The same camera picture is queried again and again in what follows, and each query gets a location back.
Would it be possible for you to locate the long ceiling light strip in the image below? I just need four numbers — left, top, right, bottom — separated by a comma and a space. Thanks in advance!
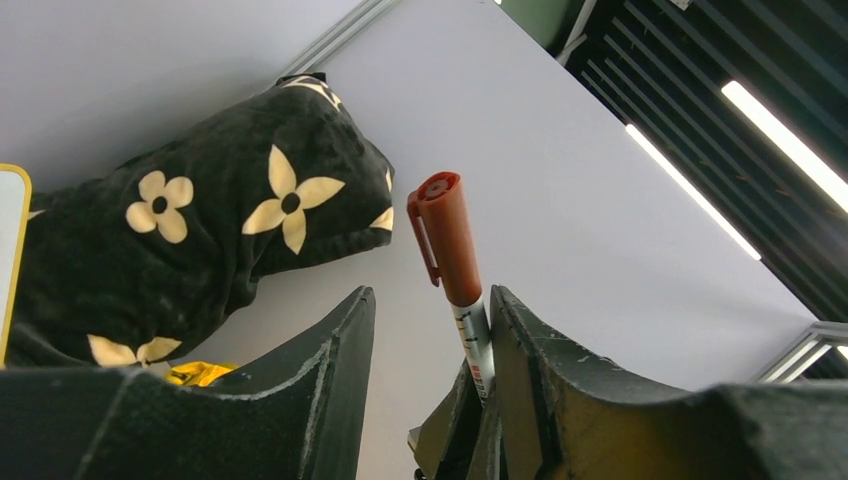
625, 123, 762, 261

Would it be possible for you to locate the yellow cloth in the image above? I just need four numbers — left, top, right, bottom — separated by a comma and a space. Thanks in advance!
165, 361, 238, 387

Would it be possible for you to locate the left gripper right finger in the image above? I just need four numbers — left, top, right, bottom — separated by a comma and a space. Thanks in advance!
490, 285, 847, 479

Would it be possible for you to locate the brown marker cap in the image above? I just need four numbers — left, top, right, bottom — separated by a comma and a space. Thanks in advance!
406, 171, 482, 307

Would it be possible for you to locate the aluminium corner post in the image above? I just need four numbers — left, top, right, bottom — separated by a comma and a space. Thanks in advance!
259, 0, 400, 93

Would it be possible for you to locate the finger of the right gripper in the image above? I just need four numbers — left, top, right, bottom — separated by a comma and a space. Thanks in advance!
408, 362, 483, 479
465, 390, 509, 480

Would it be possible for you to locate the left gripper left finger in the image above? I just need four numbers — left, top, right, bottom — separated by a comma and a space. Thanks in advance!
1, 286, 376, 479

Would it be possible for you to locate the black floral pillow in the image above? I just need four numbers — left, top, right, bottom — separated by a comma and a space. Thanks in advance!
5, 73, 395, 368

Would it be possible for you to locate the yellow framed whiteboard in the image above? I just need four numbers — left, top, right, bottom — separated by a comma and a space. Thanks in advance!
1, 163, 32, 368

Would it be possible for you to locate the white marker pen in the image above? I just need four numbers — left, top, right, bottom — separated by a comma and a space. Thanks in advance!
451, 296, 495, 404

